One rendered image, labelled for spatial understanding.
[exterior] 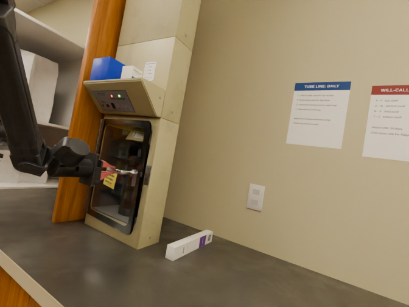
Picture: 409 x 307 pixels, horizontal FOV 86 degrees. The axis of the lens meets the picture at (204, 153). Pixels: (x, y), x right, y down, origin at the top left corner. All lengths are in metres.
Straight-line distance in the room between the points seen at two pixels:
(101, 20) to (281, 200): 1.09
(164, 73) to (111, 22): 0.43
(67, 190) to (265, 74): 1.02
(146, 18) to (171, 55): 0.24
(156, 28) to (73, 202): 0.78
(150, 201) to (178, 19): 0.66
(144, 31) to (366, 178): 1.03
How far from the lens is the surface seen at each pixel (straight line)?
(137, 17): 1.10
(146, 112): 0.81
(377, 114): 1.06
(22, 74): 0.58
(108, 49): 1.16
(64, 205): 1.08
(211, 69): 1.30
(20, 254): 0.85
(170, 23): 0.95
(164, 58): 0.89
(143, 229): 0.85
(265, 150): 1.06
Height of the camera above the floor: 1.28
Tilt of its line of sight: 2 degrees up
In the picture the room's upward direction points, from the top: 10 degrees clockwise
